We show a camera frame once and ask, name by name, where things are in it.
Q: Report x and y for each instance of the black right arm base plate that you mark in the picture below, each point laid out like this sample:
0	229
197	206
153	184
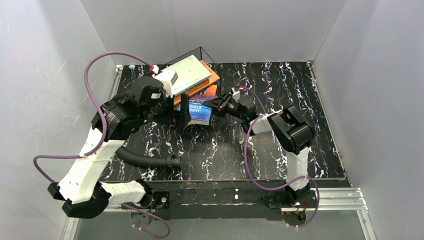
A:
297	201

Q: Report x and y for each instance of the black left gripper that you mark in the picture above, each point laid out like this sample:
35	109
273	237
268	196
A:
171	110

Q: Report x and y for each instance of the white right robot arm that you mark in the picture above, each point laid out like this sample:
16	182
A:
294	134

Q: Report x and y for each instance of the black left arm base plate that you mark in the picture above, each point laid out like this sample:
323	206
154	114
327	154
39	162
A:
157	200

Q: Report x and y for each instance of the wooden two-tier shelf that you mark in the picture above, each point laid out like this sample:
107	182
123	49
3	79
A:
204	58

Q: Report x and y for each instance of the pale green file folder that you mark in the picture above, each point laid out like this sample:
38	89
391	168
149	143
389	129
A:
189	72

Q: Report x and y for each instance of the aluminium table frame rail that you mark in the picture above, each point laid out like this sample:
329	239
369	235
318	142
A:
342	213

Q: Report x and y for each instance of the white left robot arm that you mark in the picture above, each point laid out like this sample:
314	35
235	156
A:
83	194

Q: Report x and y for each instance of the blue Jane Eyre book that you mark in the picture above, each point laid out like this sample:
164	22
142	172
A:
201	114

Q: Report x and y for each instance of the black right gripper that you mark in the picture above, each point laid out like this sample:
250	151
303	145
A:
227	104

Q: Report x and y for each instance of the orange green treehouse book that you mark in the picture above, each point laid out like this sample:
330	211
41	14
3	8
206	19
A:
192	91

